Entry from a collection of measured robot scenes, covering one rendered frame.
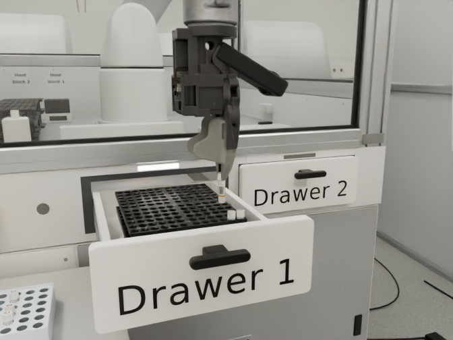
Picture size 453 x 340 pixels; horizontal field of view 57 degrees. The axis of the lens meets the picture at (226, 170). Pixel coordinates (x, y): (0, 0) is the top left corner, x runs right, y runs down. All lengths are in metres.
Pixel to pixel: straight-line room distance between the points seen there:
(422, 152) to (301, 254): 2.16
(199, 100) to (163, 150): 0.28
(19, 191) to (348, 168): 0.68
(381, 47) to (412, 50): 1.76
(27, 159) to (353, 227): 0.74
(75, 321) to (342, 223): 0.64
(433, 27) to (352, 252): 1.81
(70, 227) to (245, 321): 0.46
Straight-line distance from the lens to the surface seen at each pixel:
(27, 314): 0.67
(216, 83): 0.56
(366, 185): 1.06
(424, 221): 2.74
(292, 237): 0.57
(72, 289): 0.78
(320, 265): 1.06
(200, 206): 0.71
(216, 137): 0.58
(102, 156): 0.81
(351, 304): 1.17
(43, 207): 0.83
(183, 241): 0.51
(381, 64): 1.04
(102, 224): 0.67
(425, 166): 2.69
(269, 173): 0.89
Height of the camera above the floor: 1.12
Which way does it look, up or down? 13 degrees down
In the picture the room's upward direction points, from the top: straight up
